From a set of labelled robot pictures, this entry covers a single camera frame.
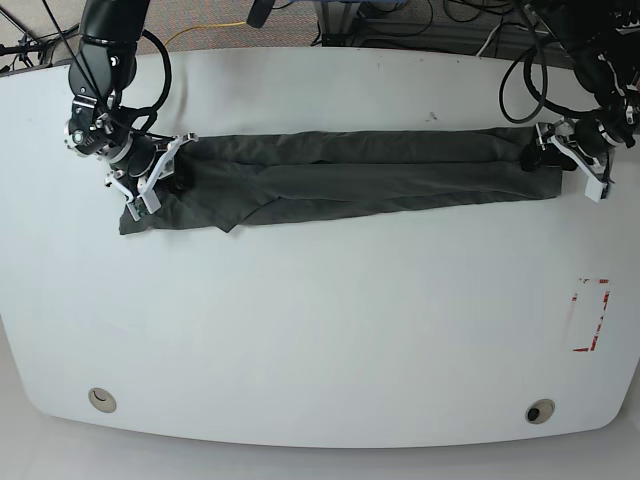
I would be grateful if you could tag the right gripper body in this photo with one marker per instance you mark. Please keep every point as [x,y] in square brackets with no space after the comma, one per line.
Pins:
[147,165]

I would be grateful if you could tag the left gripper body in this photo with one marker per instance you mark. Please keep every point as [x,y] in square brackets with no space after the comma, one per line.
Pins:
[584,142]

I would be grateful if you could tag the dark grey T-shirt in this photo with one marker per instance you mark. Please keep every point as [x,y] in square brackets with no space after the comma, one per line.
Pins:
[319,176]

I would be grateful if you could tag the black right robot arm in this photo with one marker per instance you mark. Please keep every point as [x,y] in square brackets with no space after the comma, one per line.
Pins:
[100,126]

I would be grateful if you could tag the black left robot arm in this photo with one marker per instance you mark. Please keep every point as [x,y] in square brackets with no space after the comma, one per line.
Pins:
[601,38]

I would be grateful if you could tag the red tape rectangle marking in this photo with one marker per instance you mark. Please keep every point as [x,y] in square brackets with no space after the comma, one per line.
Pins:
[587,312]

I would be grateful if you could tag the black tripod stand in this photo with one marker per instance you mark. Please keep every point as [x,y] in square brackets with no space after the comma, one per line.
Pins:
[27,25]

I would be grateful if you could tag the black cylinder object on floor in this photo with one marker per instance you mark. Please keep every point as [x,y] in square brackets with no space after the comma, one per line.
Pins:
[259,13]

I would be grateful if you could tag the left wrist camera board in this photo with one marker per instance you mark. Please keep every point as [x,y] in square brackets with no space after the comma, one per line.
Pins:
[596,190]

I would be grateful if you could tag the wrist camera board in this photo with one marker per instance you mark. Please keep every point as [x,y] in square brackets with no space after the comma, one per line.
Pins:
[138,210]
[596,190]

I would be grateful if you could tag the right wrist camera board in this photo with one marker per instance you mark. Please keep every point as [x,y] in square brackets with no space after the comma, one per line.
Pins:
[138,210]

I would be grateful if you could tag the aluminium frame leg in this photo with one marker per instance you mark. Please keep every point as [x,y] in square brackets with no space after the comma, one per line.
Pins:
[336,22]

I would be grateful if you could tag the left table cable grommet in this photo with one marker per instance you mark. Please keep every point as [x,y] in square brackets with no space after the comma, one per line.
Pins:
[102,400]

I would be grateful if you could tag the table cable grommet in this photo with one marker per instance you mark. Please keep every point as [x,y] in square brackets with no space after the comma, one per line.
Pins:
[540,411]
[102,400]

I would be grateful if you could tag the right table cable grommet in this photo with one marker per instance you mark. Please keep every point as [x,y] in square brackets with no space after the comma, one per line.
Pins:
[540,411]

